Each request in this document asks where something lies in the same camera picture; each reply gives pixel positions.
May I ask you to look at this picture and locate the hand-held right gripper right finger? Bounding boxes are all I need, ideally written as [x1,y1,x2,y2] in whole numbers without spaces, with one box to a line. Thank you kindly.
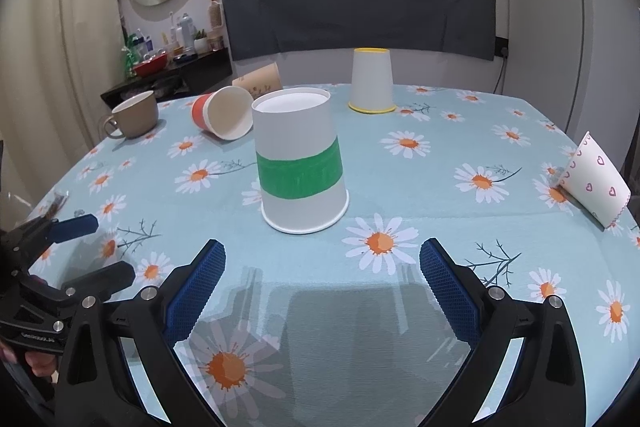
[417,237,588,427]

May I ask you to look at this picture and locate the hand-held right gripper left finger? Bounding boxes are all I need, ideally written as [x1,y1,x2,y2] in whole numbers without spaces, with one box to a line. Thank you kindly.
[52,238,236,427]

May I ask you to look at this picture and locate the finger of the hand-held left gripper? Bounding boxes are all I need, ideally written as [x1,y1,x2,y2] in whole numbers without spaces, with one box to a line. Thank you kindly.
[30,261,137,309]
[0,214,100,270]

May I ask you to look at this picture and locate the white paper cup green band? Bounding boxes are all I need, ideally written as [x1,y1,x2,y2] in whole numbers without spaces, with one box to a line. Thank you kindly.
[251,88,349,235]

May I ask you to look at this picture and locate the red paper cup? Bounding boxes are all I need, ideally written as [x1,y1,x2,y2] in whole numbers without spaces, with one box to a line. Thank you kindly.
[192,86,254,141]

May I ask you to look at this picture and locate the white paper cup pink hearts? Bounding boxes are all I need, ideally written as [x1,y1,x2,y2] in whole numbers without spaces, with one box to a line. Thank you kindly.
[558,131,632,229]

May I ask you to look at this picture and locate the brown patterned paper cup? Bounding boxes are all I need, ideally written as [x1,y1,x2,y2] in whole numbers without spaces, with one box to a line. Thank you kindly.
[232,62,282,98]

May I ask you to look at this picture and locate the white paper cup yellow rim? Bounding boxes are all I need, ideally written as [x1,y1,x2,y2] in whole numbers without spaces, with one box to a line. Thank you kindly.
[348,48,397,114]

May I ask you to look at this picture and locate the person's left hand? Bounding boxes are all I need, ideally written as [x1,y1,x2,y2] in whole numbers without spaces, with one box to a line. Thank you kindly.
[0,339,57,378]

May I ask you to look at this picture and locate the blue daisy print tablecloth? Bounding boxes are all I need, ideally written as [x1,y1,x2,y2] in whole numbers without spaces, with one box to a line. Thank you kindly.
[22,82,640,427]

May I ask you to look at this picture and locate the beige ceramic mug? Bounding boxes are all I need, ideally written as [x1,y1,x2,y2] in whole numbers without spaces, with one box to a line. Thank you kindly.
[98,91,159,140]

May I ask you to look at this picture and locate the red bowl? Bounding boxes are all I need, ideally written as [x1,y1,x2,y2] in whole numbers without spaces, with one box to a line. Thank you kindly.
[134,53,168,78]

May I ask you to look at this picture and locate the beige curtain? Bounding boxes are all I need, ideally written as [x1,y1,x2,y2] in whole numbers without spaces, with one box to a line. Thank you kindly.
[0,0,127,168]

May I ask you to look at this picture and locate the black shelf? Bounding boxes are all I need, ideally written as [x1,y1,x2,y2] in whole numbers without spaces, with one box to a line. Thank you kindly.
[101,48,233,108]

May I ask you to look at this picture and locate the white spray bottle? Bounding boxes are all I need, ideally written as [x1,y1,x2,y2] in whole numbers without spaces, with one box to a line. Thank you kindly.
[177,13,196,54]

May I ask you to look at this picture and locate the white refrigerator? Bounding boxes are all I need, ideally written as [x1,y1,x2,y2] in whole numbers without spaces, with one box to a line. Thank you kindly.
[502,0,640,188]

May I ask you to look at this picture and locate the black power cable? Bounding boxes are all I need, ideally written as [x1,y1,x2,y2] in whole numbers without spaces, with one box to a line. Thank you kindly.
[492,54,509,96]

